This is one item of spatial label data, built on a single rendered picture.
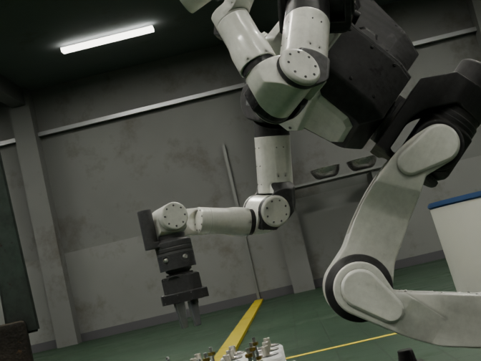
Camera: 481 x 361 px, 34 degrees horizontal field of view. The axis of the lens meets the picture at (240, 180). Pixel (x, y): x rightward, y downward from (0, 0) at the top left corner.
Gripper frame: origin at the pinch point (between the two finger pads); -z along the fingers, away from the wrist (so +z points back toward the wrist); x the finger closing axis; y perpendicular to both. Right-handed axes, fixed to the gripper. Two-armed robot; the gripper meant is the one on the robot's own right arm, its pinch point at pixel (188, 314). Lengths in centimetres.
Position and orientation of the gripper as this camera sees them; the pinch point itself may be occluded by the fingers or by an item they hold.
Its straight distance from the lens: 187.7
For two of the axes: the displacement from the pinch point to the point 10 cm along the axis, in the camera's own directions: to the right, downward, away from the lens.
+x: -8.4, 2.5, 4.7
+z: -2.3, -9.7, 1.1
